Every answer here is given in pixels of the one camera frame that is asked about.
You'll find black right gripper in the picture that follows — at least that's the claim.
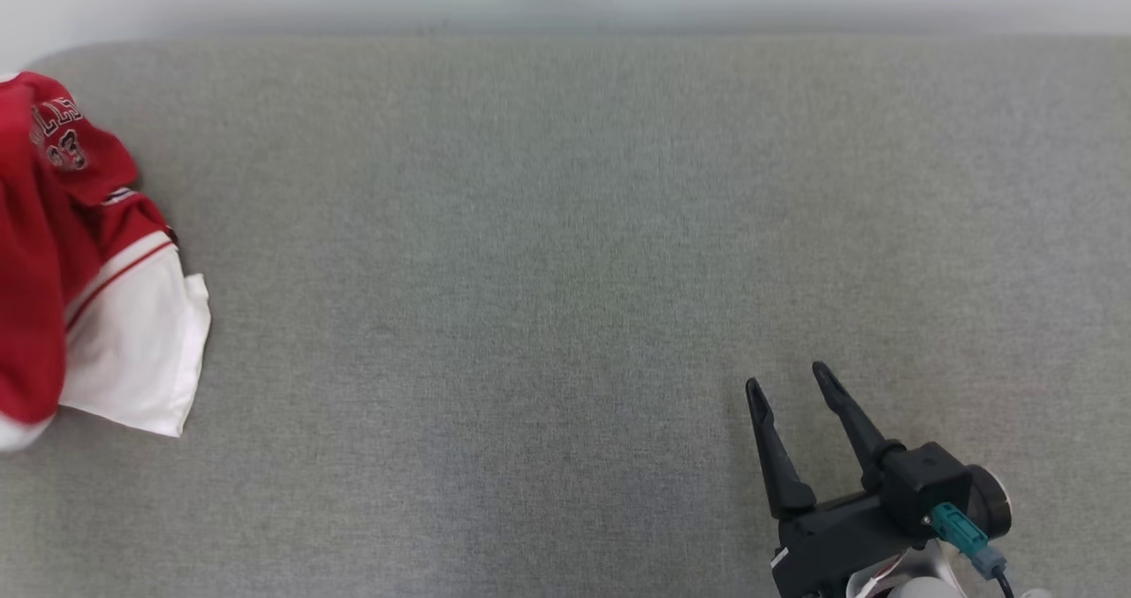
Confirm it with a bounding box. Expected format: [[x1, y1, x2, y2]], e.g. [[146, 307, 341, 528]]
[[746, 362, 927, 598]]

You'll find red and white jersey shirt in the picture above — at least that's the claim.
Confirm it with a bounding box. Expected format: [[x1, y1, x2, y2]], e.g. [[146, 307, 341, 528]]
[[0, 72, 212, 453]]

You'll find grey fabric sofa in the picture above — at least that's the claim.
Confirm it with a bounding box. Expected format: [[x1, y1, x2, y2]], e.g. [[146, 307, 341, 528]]
[[0, 34, 1131, 598]]

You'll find right black cable teal connector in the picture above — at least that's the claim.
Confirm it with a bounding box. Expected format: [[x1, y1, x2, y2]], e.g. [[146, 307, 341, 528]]
[[930, 503, 1017, 598]]

